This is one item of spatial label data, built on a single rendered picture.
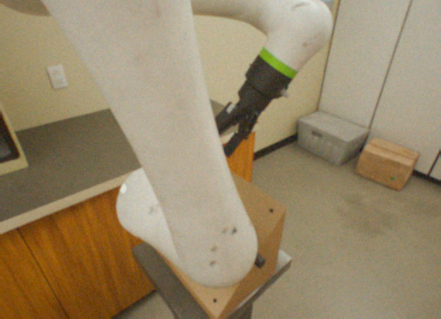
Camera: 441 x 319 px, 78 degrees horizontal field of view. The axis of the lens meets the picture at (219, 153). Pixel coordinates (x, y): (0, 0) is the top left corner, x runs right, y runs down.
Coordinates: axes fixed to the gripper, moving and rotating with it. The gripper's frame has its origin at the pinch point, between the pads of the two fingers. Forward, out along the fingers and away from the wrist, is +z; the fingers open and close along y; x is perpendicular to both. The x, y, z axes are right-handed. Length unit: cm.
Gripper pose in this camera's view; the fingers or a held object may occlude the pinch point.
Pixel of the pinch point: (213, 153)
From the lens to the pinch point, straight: 69.8
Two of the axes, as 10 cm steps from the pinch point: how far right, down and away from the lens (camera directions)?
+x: -6.4, -6.8, 3.4
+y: 5.6, -1.1, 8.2
